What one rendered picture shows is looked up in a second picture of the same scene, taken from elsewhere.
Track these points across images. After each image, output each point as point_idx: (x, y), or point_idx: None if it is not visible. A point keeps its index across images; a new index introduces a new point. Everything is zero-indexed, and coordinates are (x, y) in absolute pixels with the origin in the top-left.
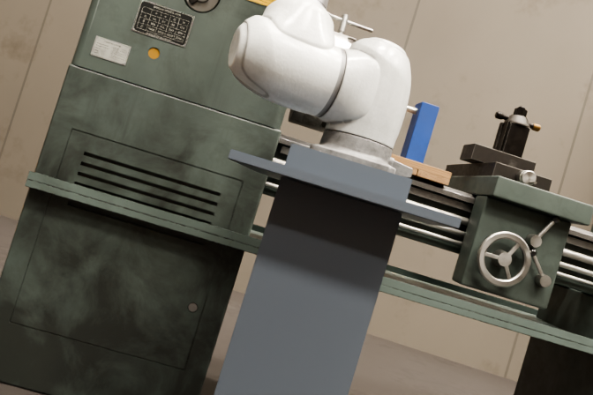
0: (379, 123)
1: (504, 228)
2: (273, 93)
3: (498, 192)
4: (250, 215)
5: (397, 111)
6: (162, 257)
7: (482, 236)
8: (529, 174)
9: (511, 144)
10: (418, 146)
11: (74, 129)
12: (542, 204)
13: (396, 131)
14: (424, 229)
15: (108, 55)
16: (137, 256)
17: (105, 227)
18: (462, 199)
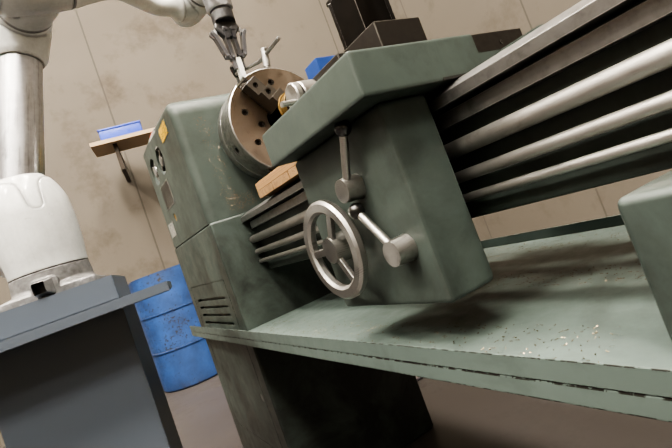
0: (1, 266)
1: (327, 194)
2: None
3: (272, 159)
4: (237, 306)
5: (1, 244)
6: (238, 360)
7: (320, 224)
8: (288, 91)
9: (347, 29)
10: None
11: (191, 287)
12: (303, 129)
13: (16, 259)
14: None
15: (173, 233)
16: (234, 363)
17: (221, 347)
18: None
